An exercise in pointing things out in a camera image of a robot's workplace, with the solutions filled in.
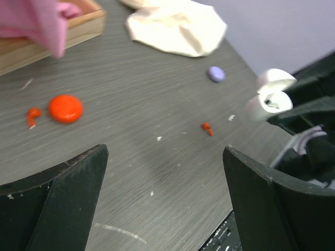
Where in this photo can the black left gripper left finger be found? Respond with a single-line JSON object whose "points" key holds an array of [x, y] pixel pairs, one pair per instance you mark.
{"points": [[53, 209]]}

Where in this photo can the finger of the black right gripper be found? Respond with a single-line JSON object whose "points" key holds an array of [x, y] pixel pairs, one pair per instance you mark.
{"points": [[319, 112], [313, 81]]}

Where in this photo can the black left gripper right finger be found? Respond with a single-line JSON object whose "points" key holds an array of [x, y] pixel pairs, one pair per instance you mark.
{"points": [[275, 211]]}

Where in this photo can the white earbud case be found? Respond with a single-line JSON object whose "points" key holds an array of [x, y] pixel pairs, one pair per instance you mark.
{"points": [[271, 98]]}

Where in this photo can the lilac earbud case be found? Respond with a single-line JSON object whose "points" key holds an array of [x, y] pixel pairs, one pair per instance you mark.
{"points": [[216, 74]]}

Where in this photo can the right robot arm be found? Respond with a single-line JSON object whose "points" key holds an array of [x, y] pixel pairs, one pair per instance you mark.
{"points": [[310, 156]]}

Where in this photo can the orange earbud near case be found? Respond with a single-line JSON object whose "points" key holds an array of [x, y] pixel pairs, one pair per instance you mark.
{"points": [[32, 114]]}

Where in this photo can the cream satin cloth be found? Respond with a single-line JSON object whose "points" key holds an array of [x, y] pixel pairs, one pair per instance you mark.
{"points": [[186, 28]]}

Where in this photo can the wooden clothes rack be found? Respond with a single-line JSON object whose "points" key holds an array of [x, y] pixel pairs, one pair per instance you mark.
{"points": [[19, 52]]}

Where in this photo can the pink t-shirt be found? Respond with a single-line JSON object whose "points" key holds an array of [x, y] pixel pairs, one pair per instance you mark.
{"points": [[43, 22]]}

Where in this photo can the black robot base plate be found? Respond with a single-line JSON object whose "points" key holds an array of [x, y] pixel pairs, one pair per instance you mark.
{"points": [[225, 237]]}

